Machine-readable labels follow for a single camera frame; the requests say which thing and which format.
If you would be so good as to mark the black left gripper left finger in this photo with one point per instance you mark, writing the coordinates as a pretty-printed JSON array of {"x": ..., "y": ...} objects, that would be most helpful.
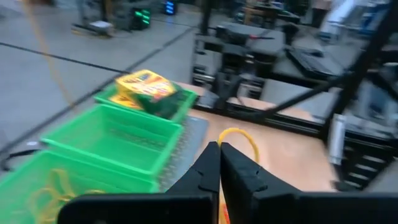
[{"x": 186, "y": 199}]

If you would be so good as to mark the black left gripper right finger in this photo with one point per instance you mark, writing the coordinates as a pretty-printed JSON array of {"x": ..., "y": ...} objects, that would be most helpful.
[{"x": 248, "y": 193}]

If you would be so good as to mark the yellow green crayon box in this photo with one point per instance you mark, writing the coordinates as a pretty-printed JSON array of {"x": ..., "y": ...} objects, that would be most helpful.
[
  {"x": 122, "y": 100},
  {"x": 149, "y": 90}
]

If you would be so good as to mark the grey perforated metal shelf riser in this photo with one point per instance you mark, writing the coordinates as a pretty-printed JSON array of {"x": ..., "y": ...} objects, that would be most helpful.
[{"x": 189, "y": 140}]

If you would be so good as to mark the green slotted plastic basket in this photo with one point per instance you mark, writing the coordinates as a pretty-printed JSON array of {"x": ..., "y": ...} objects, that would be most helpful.
[
  {"x": 93, "y": 183},
  {"x": 186, "y": 99},
  {"x": 118, "y": 140}
]

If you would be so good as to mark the black keyboard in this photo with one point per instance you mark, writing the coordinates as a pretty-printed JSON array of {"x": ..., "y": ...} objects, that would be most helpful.
[{"x": 314, "y": 62}]

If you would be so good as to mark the computer with green lights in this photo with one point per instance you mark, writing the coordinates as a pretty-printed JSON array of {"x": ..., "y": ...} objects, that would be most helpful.
[{"x": 142, "y": 18}]

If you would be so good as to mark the white box on floor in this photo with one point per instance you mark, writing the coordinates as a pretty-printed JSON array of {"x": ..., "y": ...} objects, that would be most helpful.
[{"x": 101, "y": 27}]

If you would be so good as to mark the silver frame bracket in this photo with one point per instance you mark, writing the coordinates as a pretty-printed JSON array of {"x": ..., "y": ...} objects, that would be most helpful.
[{"x": 336, "y": 140}]

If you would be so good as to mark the black table frame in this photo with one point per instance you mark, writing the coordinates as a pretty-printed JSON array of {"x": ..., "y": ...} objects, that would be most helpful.
[{"x": 357, "y": 71}]

